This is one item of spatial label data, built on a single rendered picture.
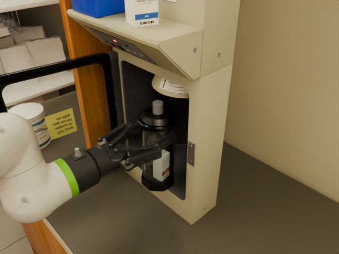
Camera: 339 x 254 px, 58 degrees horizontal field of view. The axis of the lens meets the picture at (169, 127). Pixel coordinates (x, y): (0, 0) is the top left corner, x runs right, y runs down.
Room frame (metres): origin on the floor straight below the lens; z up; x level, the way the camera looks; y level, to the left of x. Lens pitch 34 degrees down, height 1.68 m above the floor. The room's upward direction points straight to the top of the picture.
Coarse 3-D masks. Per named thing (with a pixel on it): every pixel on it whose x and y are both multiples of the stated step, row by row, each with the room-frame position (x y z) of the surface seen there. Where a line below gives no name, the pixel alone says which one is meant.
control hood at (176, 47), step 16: (80, 16) 0.69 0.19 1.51; (112, 16) 0.68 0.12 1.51; (112, 32) 0.61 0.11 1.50; (128, 32) 0.57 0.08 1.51; (144, 32) 0.57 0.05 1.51; (160, 32) 0.57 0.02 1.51; (176, 32) 0.57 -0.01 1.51; (192, 32) 0.57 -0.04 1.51; (144, 48) 0.57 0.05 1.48; (160, 48) 0.51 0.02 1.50; (176, 48) 0.54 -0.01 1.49; (192, 48) 0.57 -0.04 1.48; (160, 64) 0.61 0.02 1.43; (176, 64) 0.54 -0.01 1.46; (192, 64) 0.57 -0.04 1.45; (192, 80) 0.58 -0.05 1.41
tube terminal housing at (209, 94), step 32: (160, 0) 0.68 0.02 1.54; (192, 0) 0.61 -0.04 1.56; (224, 0) 0.63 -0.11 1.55; (224, 32) 0.63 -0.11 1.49; (224, 64) 0.64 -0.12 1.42; (192, 96) 0.60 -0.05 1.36; (224, 96) 0.65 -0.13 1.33; (192, 128) 0.60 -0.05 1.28; (224, 128) 0.66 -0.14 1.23; (160, 192) 0.68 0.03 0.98; (192, 192) 0.59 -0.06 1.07; (192, 224) 0.59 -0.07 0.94
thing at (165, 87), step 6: (156, 78) 0.73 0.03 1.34; (162, 78) 0.71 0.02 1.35; (156, 84) 0.72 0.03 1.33; (162, 84) 0.70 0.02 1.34; (168, 84) 0.69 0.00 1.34; (174, 84) 0.69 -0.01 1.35; (156, 90) 0.71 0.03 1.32; (162, 90) 0.70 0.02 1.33; (168, 90) 0.69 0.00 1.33; (174, 90) 0.68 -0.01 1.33; (180, 90) 0.68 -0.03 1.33; (186, 90) 0.68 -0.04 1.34; (174, 96) 0.68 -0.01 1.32; (180, 96) 0.67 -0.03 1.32; (186, 96) 0.67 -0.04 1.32
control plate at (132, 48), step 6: (90, 30) 0.74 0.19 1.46; (96, 30) 0.69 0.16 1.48; (102, 36) 0.71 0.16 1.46; (108, 36) 0.67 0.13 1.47; (108, 42) 0.74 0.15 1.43; (114, 42) 0.69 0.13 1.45; (120, 42) 0.65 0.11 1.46; (126, 42) 0.61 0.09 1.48; (120, 48) 0.72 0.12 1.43; (126, 48) 0.67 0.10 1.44; (132, 48) 0.63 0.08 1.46; (132, 54) 0.69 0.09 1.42; (138, 54) 0.65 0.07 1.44; (144, 54) 0.61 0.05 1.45; (150, 60) 0.63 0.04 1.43
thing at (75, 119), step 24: (72, 72) 0.74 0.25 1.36; (96, 72) 0.77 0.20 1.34; (24, 96) 0.66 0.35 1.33; (48, 96) 0.69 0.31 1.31; (72, 96) 0.73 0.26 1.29; (96, 96) 0.77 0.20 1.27; (48, 120) 0.68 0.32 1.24; (72, 120) 0.72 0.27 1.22; (96, 120) 0.76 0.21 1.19; (48, 144) 0.68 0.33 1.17; (72, 144) 0.71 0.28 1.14; (96, 144) 0.75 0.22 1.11
